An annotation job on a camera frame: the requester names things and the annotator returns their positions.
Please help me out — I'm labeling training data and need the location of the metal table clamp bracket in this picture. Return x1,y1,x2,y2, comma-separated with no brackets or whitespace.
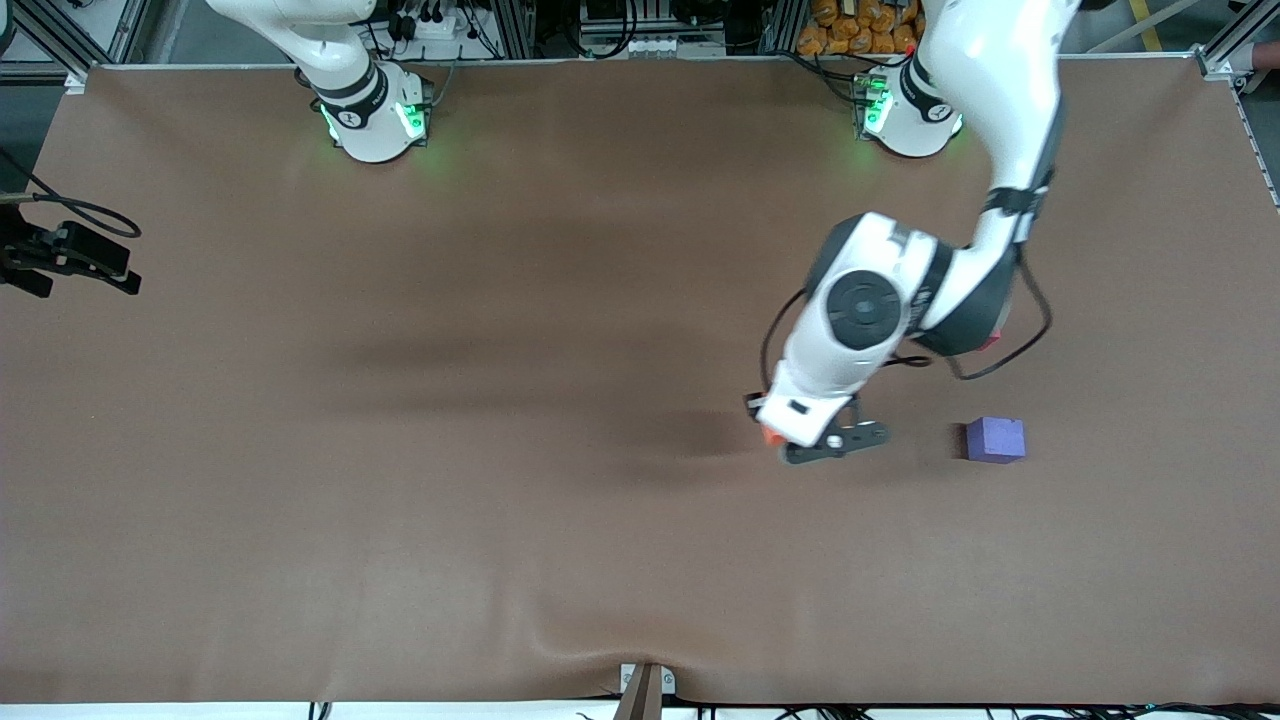
618,662,678,720

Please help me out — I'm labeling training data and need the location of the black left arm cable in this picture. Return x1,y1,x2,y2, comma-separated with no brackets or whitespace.
760,255,1054,403

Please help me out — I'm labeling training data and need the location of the purple foam block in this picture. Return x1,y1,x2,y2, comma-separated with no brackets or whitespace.
965,416,1027,465

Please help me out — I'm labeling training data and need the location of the aluminium frame post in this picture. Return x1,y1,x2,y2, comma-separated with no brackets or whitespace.
0,0,151,81
1200,0,1280,79

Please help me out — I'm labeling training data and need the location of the white power strip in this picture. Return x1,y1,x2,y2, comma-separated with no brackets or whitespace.
395,8,463,41

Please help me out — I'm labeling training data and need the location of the brown table cover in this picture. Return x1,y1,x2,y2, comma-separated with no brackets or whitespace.
0,55,1280,706

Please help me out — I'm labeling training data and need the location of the orange packets pile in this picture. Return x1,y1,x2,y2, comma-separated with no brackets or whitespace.
797,0,919,56

